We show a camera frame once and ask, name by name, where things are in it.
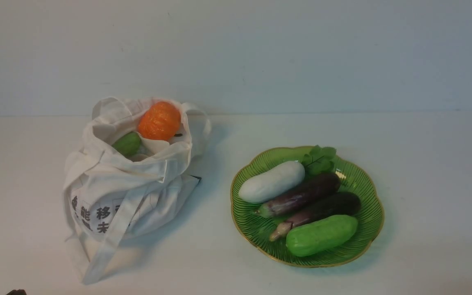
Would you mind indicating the orange toy pumpkin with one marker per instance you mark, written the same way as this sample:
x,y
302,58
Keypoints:
x,y
160,122

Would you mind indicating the green cucumber in bag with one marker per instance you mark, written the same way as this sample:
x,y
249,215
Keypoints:
x,y
128,145

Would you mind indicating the white cloth tote bag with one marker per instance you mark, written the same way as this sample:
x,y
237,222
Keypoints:
x,y
108,198

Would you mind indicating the green glass plate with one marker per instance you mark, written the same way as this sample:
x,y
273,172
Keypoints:
x,y
256,230

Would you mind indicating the white radish with leaves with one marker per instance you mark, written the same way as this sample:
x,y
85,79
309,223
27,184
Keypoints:
x,y
279,170

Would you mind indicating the upper purple eggplant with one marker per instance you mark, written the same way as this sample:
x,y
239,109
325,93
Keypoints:
x,y
317,188

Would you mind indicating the purple eggplant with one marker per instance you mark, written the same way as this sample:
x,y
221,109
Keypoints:
x,y
317,188
341,203

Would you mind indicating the green cucumber on plate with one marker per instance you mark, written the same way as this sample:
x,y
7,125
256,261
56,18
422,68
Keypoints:
x,y
321,235

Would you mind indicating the lower purple eggplant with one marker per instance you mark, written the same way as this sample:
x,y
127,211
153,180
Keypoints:
x,y
341,203

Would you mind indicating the dark object at bottom edge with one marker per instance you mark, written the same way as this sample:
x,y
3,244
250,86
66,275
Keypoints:
x,y
17,292

